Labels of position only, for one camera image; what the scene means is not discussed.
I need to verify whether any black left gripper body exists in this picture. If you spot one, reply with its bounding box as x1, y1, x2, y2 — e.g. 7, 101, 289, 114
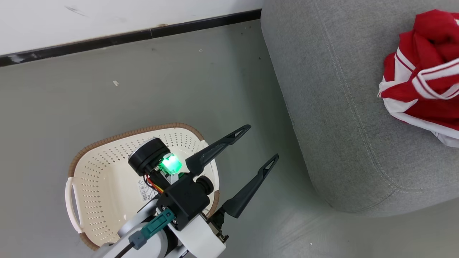
128, 138, 215, 231

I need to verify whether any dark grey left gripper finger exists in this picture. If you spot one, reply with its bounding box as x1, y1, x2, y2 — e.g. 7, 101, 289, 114
221, 154, 279, 219
185, 124, 252, 176

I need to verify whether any red white sports garment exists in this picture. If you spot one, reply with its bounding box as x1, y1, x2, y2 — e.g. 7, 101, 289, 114
377, 9, 459, 148

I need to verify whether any cream perforated laundry basket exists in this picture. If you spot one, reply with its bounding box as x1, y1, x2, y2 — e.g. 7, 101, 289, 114
65, 123, 220, 251

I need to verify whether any white barcode sticker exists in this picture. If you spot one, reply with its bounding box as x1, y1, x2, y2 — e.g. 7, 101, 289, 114
137, 178, 159, 203

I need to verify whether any grey fabric sofa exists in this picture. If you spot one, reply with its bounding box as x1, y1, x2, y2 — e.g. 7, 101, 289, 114
260, 0, 459, 218

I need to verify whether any red orange wire bundle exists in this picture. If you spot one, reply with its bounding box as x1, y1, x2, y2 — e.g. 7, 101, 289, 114
145, 175, 164, 194

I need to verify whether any black cable with teal plug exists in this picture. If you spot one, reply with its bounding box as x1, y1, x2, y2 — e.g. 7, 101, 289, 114
114, 209, 175, 258

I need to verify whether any black wall baseboard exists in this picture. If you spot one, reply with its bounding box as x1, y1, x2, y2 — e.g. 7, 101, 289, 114
0, 9, 262, 68

